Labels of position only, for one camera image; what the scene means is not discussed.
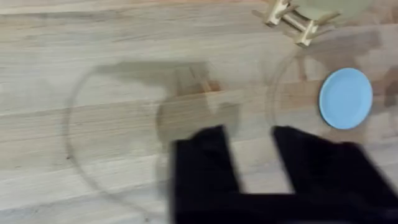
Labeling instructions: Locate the wooden peg dish rack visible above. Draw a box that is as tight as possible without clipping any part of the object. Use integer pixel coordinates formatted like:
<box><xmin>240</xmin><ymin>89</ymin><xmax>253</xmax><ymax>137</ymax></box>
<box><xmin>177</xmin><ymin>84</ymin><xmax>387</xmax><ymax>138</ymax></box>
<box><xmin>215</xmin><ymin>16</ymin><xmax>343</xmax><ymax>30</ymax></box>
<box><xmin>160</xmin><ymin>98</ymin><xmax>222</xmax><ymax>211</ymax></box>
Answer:
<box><xmin>263</xmin><ymin>0</ymin><xmax>343</xmax><ymax>48</ymax></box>

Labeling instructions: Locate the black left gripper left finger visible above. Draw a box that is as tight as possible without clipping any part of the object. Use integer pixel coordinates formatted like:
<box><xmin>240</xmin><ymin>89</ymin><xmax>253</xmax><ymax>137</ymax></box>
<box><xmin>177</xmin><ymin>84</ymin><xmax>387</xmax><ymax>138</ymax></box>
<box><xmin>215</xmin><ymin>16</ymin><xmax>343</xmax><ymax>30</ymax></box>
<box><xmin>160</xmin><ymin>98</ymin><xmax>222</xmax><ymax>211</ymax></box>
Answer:
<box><xmin>172</xmin><ymin>124</ymin><xmax>243</xmax><ymax>197</ymax></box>

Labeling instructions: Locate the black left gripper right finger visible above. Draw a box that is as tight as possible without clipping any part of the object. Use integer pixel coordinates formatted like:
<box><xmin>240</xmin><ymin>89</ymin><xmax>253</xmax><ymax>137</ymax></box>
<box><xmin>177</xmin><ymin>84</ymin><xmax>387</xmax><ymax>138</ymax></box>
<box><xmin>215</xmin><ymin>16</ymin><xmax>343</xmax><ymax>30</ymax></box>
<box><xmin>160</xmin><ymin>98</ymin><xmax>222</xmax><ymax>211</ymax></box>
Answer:
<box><xmin>272</xmin><ymin>125</ymin><xmax>398</xmax><ymax>202</ymax></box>

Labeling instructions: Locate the light blue plate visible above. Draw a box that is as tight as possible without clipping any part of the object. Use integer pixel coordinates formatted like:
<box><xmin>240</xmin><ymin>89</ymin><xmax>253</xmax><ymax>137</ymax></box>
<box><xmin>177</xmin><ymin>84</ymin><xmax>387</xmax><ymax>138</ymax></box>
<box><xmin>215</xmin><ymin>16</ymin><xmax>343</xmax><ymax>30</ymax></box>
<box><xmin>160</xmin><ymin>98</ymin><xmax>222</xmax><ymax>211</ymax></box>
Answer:
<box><xmin>318</xmin><ymin>67</ymin><xmax>374</xmax><ymax>131</ymax></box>

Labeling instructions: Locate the pale green plate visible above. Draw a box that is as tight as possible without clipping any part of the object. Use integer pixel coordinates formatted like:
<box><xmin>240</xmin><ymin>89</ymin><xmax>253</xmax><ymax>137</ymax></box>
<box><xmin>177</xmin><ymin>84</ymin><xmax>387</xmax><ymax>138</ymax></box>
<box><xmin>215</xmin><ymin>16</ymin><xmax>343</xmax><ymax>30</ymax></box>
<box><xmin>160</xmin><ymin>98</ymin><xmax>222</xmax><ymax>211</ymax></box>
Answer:
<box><xmin>291</xmin><ymin>0</ymin><xmax>377</xmax><ymax>23</ymax></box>

